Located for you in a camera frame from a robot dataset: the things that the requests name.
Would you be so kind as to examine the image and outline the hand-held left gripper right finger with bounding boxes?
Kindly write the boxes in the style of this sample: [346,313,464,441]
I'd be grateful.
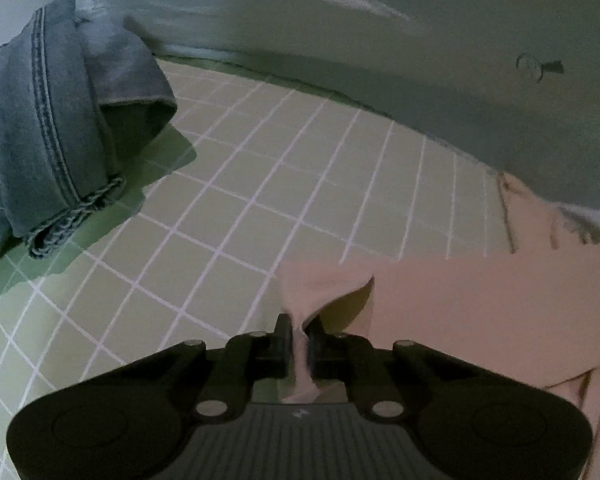
[305,316,487,422]

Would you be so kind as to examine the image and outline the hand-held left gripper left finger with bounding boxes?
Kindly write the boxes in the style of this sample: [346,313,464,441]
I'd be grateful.
[115,314,295,422]

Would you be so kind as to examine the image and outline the beige pink garment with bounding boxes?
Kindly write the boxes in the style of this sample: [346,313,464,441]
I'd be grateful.
[279,170,600,480]

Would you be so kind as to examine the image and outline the green grid mat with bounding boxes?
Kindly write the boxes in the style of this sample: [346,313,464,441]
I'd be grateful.
[0,57,523,480]

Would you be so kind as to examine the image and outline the light blue printed bedsheet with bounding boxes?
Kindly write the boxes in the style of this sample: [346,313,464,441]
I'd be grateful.
[0,0,600,248]

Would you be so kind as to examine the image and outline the blue denim jeans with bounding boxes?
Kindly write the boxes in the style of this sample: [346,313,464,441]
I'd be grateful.
[0,0,179,270]

